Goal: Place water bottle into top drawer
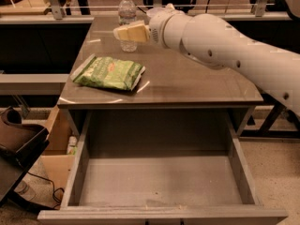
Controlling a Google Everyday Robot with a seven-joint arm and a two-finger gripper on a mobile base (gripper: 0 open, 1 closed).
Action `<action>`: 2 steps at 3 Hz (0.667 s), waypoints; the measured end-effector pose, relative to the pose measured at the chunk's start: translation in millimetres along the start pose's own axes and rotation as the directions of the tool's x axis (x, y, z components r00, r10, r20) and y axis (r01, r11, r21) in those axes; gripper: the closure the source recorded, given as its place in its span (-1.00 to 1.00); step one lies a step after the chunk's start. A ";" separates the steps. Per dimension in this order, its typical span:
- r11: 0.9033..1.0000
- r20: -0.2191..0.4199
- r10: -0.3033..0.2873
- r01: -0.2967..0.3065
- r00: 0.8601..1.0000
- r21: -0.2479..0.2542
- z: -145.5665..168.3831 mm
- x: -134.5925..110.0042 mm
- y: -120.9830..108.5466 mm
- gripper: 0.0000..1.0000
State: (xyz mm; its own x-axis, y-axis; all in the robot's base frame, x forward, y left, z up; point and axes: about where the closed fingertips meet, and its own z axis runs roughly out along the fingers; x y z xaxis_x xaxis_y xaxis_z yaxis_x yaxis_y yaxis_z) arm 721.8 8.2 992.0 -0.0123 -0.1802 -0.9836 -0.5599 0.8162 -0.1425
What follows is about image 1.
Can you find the white ceramic bowl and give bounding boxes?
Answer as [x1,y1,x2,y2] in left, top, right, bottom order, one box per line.
[146,7,164,19]

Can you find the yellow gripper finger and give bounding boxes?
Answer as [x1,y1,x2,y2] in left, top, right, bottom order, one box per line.
[121,20,145,26]
[113,23,150,42]

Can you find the grey metal railing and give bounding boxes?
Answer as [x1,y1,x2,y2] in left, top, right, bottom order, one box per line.
[0,0,292,25]

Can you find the cardboard box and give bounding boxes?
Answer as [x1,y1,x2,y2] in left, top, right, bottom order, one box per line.
[41,106,74,188]

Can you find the green chip bag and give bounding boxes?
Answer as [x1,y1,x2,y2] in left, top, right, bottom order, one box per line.
[70,54,145,91]

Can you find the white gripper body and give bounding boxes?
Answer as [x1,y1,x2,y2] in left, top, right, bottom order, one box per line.
[148,4,185,48]

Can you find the clear plastic water bottle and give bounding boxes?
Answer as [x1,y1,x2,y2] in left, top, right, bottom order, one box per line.
[118,0,137,53]

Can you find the dark chair with brown seat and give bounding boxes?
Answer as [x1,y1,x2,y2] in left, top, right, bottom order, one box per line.
[0,107,49,212]

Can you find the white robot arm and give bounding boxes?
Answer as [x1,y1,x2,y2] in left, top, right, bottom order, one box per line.
[113,5,300,115]

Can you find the open grey top drawer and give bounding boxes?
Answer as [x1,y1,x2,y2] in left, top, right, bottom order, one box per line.
[38,109,288,225]

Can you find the black cable on floor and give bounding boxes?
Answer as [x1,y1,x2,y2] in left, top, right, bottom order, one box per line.
[26,172,66,210]

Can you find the grey cabinet with top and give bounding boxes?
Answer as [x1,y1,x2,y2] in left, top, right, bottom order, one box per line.
[58,16,263,132]

